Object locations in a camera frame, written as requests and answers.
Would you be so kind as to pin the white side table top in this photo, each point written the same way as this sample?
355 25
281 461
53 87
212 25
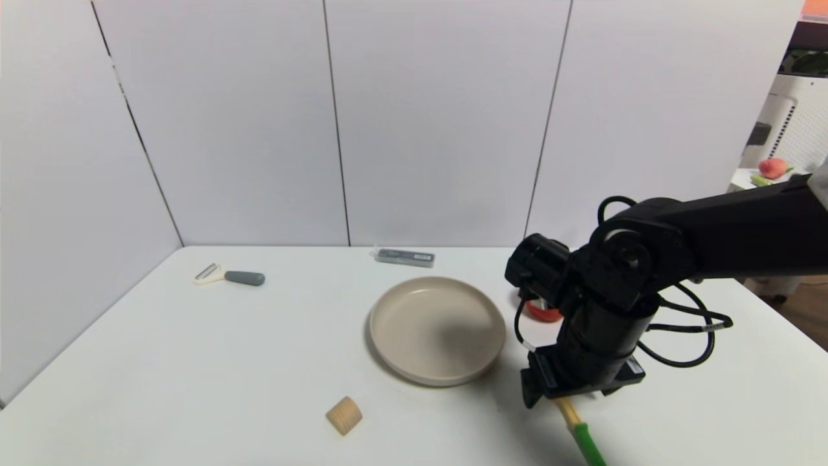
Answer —
740 181

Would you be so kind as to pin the red apple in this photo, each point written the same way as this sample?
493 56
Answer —
542 313

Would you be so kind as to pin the dark screen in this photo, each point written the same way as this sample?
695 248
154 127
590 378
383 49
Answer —
805 63

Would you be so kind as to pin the pink peach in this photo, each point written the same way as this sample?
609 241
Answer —
772 167

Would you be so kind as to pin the green vegetable piece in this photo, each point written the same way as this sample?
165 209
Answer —
761 180

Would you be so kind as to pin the white table pedestal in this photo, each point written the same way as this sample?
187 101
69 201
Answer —
770 286

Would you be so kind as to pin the beige brown round plate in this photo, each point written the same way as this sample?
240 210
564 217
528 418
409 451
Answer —
436 330

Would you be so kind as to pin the grey slim plastic case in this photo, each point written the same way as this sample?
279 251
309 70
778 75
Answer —
405 257

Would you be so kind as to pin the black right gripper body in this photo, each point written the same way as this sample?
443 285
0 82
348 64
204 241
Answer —
561 379

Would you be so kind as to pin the white pegboard stand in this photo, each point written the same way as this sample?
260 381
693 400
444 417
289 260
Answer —
799 123

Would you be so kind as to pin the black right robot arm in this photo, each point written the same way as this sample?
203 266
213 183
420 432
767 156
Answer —
711 233

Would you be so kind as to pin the small wooden cylinder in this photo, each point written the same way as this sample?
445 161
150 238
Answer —
344 415

